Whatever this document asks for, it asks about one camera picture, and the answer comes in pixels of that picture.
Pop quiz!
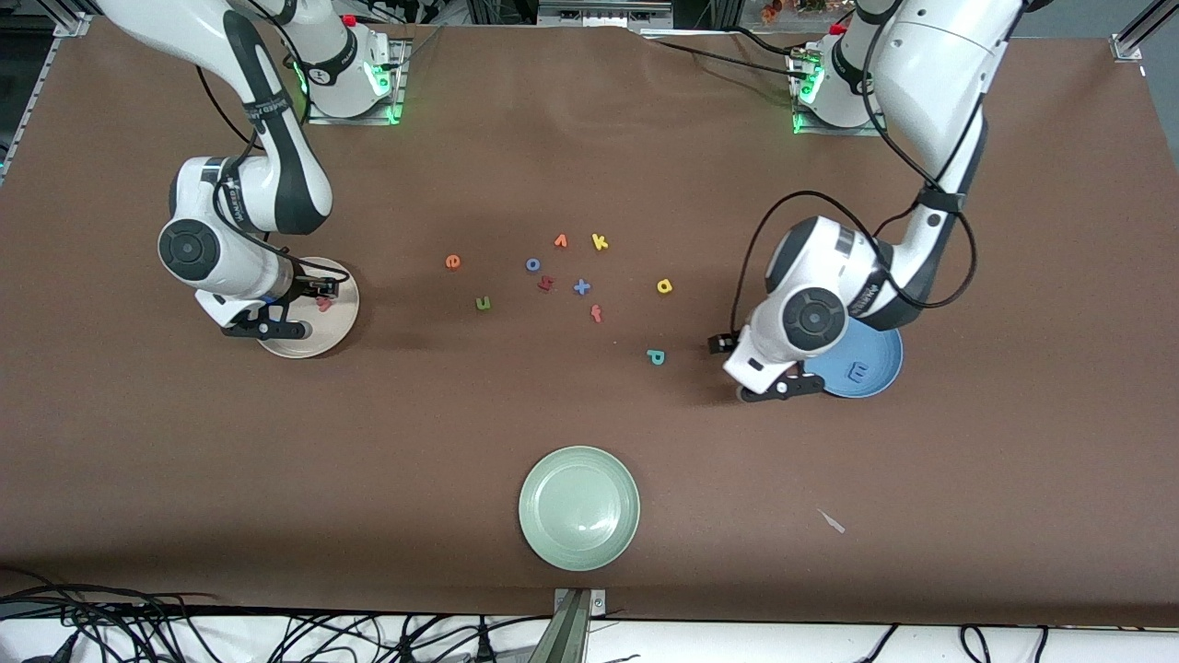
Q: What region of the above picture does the pale green plate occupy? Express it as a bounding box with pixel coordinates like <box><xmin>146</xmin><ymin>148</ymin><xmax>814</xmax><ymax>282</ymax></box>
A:
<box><xmin>518</xmin><ymin>446</ymin><xmax>641</xmax><ymax>572</ymax></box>

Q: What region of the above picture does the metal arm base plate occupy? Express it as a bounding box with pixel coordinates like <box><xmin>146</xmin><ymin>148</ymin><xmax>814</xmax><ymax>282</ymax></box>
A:
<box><xmin>790</xmin><ymin>46</ymin><xmax>891</xmax><ymax>138</ymax></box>
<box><xmin>307</xmin><ymin>37</ymin><xmax>411</xmax><ymax>125</ymax></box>

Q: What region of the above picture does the grey metal box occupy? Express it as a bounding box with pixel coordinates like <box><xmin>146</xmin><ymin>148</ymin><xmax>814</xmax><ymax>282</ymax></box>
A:
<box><xmin>537</xmin><ymin>0</ymin><xmax>673</xmax><ymax>29</ymax></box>

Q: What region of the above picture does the blue plate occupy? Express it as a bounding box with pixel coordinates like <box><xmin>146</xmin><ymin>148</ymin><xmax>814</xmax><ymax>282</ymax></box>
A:
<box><xmin>815</xmin><ymin>313</ymin><xmax>905</xmax><ymax>400</ymax></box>

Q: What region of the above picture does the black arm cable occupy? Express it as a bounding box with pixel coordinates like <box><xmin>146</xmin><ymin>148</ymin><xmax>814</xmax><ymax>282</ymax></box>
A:
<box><xmin>732</xmin><ymin>55</ymin><xmax>977</xmax><ymax>346</ymax></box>
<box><xmin>193</xmin><ymin>55</ymin><xmax>351</xmax><ymax>296</ymax></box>

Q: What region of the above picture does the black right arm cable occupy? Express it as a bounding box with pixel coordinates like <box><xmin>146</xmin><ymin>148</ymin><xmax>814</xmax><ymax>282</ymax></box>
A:
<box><xmin>193</xmin><ymin>55</ymin><xmax>351</xmax><ymax>296</ymax></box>

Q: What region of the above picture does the beige brown plate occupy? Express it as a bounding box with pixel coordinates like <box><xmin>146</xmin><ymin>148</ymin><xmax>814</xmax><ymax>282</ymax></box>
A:
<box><xmin>258</xmin><ymin>257</ymin><xmax>360</xmax><ymax>359</ymax></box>

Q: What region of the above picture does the brown table cover sheet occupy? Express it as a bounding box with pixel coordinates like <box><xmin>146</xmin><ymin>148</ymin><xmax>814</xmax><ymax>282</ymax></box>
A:
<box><xmin>0</xmin><ymin>17</ymin><xmax>1179</xmax><ymax>629</ymax></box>

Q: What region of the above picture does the tangled black cable bundle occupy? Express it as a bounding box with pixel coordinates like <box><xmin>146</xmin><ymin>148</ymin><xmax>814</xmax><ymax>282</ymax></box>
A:
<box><xmin>0</xmin><ymin>566</ymin><xmax>554</xmax><ymax>663</ymax></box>

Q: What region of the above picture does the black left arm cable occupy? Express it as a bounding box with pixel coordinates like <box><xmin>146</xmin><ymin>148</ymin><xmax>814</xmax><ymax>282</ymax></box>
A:
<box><xmin>732</xmin><ymin>55</ymin><xmax>977</xmax><ymax>346</ymax></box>

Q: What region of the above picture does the aluminium frame rail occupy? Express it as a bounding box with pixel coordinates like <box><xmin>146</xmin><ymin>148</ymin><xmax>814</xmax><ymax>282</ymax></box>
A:
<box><xmin>1110</xmin><ymin>0</ymin><xmax>1179</xmax><ymax>64</ymax></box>
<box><xmin>0</xmin><ymin>11</ymin><xmax>93</xmax><ymax>180</ymax></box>

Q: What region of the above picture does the thin black table cable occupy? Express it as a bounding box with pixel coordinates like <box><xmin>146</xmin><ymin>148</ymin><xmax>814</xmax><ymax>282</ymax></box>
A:
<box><xmin>640</xmin><ymin>28</ymin><xmax>811</xmax><ymax>76</ymax></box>

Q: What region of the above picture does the aluminium profile post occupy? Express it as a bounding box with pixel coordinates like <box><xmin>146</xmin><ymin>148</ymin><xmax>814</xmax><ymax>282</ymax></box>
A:
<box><xmin>528</xmin><ymin>589</ymin><xmax>590</xmax><ymax>663</ymax></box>

